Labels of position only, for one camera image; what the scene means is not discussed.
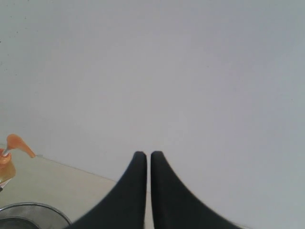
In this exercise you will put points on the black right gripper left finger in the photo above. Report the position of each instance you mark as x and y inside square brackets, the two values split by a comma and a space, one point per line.
[124, 206]

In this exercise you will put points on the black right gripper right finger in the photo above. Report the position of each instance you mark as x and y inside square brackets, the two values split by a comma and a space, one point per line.
[174, 206]

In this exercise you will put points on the orange pump soap bottle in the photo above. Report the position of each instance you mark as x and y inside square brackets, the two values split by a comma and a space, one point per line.
[7, 168]

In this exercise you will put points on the steel mesh colander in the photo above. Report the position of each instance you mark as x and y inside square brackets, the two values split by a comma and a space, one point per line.
[32, 215]

